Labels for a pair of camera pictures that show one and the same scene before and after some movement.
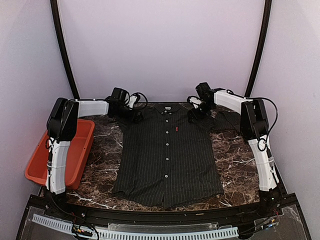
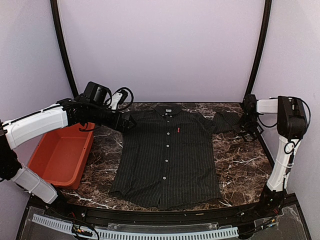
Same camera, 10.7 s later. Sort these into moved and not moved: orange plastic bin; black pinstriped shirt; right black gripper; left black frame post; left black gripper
Moved: left black gripper; right black gripper
Not moved: left black frame post; black pinstriped shirt; orange plastic bin
